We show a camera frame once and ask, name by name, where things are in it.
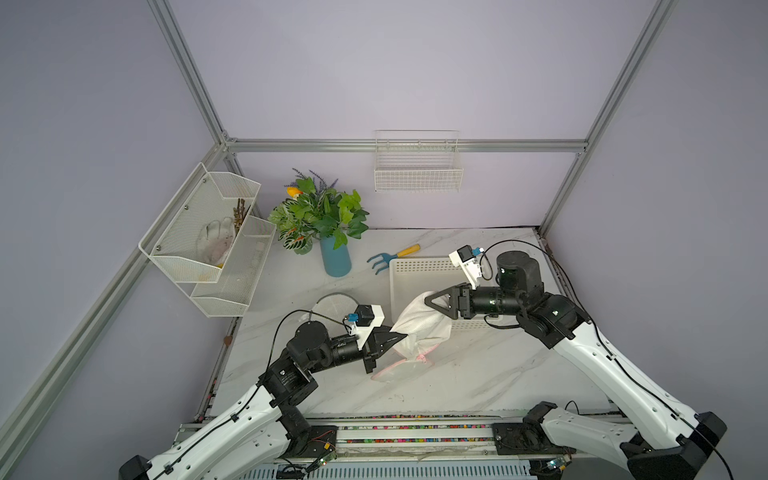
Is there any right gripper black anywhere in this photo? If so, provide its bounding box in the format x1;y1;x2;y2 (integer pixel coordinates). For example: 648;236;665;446
426;282;523;321

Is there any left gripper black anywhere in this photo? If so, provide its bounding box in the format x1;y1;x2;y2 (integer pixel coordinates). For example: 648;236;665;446
307;323;404;375

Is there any pink trimmed laundry bag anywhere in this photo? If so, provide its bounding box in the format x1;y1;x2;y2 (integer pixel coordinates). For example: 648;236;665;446
372;291;453;383

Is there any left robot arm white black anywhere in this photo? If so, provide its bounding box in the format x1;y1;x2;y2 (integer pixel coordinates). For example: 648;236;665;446
118;321;407;479

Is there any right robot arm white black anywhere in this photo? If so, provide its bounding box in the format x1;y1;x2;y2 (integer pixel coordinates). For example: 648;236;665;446
424;246;727;479

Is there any white plastic basket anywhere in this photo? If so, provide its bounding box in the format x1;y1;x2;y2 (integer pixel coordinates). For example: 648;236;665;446
388;257;467;321

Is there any blue yellow garden fork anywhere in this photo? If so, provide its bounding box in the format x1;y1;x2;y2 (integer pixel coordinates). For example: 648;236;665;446
367;244;421;275

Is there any teal vase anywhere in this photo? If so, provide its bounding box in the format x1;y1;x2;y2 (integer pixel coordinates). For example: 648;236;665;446
320;237;352;278

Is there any artificial green plant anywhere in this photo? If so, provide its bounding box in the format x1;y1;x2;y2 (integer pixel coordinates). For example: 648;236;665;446
267;169;369;255

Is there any clear glove in shelf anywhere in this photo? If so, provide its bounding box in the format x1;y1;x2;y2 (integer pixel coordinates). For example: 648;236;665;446
196;217;236;268

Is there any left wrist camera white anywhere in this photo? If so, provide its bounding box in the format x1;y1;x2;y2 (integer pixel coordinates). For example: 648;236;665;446
345;305;385;351

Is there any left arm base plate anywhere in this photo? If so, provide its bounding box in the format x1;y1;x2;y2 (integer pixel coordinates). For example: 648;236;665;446
284;425;338;459

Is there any white wire wall basket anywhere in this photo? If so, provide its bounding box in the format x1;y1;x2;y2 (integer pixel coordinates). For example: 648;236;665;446
374;130;464;193

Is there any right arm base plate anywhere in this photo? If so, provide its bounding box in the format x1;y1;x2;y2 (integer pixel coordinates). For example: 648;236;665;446
491;422;576;455

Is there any white mesh wall shelf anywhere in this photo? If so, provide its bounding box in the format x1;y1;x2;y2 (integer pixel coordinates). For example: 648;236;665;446
138;163;276;318

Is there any aluminium frame rail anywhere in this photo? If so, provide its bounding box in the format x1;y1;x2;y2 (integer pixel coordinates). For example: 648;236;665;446
228;139;588;153

